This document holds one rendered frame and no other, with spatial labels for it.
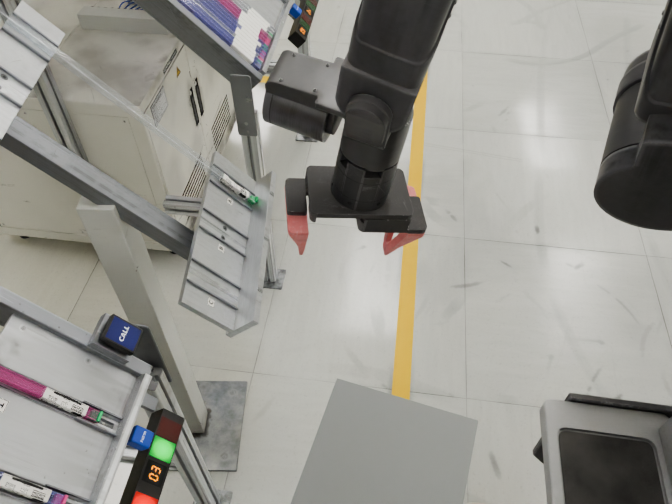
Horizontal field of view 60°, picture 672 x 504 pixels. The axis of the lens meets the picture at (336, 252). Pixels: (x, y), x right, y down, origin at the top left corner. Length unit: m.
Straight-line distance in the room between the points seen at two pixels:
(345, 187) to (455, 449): 0.54
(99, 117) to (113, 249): 0.67
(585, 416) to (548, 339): 1.34
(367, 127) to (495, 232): 1.67
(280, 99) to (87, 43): 1.40
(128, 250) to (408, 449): 0.56
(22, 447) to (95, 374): 0.13
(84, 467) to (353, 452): 0.38
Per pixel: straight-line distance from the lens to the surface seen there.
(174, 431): 0.95
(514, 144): 2.47
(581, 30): 3.34
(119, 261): 1.07
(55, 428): 0.86
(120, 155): 1.72
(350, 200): 0.56
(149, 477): 0.92
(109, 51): 1.83
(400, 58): 0.41
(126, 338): 0.88
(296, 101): 0.52
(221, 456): 1.62
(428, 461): 0.96
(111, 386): 0.90
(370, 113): 0.43
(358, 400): 0.99
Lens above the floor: 1.49
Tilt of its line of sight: 49 degrees down
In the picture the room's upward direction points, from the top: straight up
